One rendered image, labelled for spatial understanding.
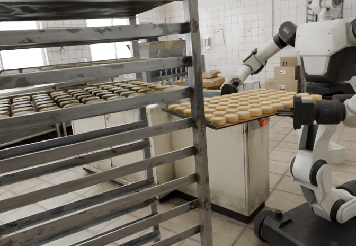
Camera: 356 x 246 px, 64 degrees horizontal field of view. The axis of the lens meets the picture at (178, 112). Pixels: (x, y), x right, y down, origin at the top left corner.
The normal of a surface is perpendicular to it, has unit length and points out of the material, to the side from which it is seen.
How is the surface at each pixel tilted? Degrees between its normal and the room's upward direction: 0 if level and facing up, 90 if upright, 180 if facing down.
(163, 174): 90
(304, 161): 66
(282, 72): 90
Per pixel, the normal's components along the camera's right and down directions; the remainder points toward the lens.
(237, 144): -0.67, 0.22
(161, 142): 0.74, 0.09
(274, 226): -0.68, -0.55
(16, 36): 0.49, 0.16
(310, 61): -0.87, 0.19
